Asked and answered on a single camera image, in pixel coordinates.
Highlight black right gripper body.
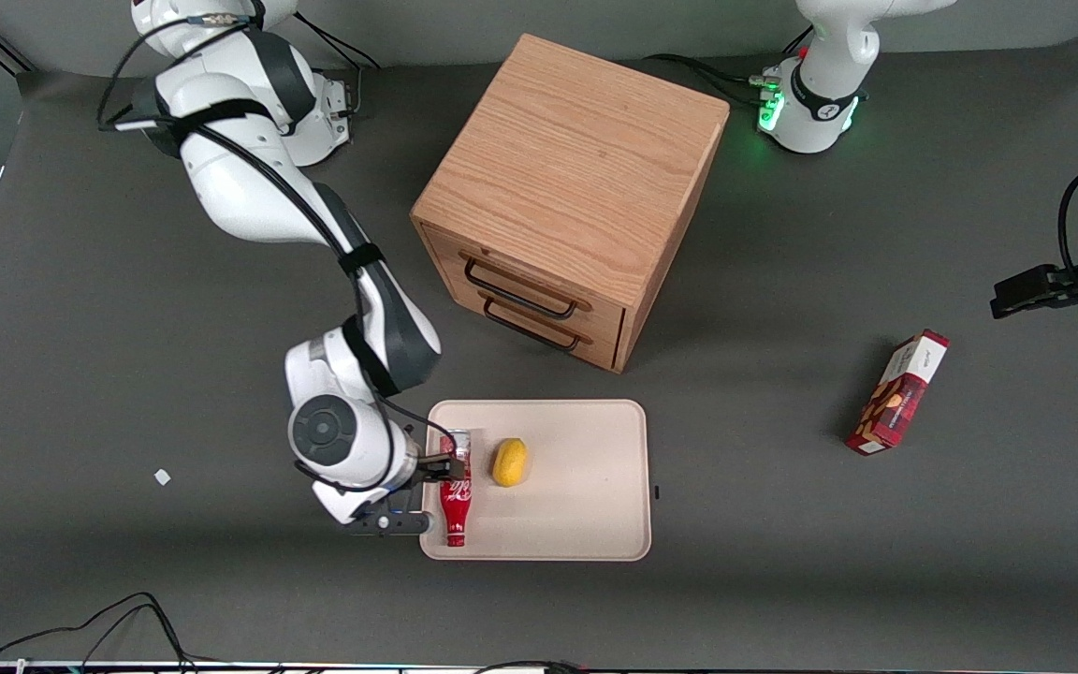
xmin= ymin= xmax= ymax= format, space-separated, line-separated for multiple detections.
xmin=396 ymin=440 xmax=430 ymax=494

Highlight red coke bottle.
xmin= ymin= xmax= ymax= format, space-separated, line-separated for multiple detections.
xmin=438 ymin=428 xmax=473 ymax=549

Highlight beige plastic tray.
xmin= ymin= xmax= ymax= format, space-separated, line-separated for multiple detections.
xmin=418 ymin=399 xmax=653 ymax=563

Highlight yellow lemon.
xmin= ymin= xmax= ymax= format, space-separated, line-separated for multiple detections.
xmin=490 ymin=437 xmax=531 ymax=489

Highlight red plaid shortbread box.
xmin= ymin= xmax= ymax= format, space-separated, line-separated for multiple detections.
xmin=844 ymin=329 xmax=952 ymax=458

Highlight wooden drawer front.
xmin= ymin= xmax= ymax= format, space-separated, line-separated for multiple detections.
xmin=421 ymin=223 xmax=630 ymax=324
xmin=460 ymin=281 xmax=626 ymax=373

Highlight wooden drawer cabinet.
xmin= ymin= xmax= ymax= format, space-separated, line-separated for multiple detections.
xmin=410 ymin=34 xmax=731 ymax=375

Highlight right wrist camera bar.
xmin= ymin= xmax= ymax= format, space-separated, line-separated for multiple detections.
xmin=341 ymin=508 xmax=434 ymax=537

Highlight black metal drawer handle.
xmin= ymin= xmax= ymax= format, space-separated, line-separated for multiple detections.
xmin=482 ymin=297 xmax=586 ymax=354
xmin=463 ymin=256 xmax=580 ymax=320

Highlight black table edge cable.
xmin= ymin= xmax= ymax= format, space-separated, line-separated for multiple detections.
xmin=472 ymin=659 xmax=589 ymax=674

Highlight black floor cable bundle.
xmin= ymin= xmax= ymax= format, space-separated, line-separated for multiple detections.
xmin=0 ymin=591 xmax=201 ymax=671

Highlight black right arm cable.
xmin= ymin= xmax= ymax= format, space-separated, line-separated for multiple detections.
xmin=95 ymin=0 xmax=465 ymax=494

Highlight black left base cables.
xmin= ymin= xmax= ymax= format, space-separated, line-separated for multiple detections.
xmin=643 ymin=26 xmax=816 ymax=110

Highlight black base cables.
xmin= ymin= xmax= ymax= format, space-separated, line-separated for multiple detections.
xmin=292 ymin=9 xmax=384 ymax=115
xmin=643 ymin=26 xmax=816 ymax=110

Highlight black right base cables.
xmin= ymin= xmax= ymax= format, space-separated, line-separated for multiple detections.
xmin=292 ymin=9 xmax=384 ymax=115

